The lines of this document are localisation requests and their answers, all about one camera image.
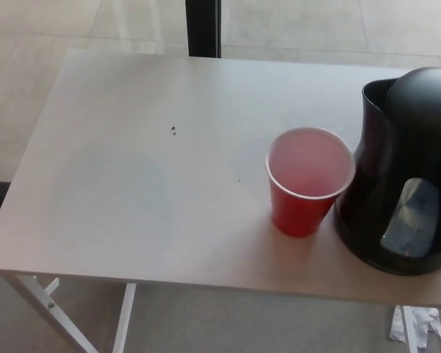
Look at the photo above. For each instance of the black electric kettle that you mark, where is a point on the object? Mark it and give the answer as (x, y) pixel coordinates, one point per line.
(378, 176)

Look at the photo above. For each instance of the red plastic cup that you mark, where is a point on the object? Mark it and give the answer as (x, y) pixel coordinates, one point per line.
(297, 215)

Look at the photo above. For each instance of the white table leg with brace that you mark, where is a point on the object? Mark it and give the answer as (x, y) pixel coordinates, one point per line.
(53, 312)

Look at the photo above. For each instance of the crumpled white paper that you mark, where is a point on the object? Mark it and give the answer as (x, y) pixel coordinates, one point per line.
(424, 323)

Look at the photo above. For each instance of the black vertical window post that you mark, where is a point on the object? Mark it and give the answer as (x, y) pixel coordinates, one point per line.
(204, 27)

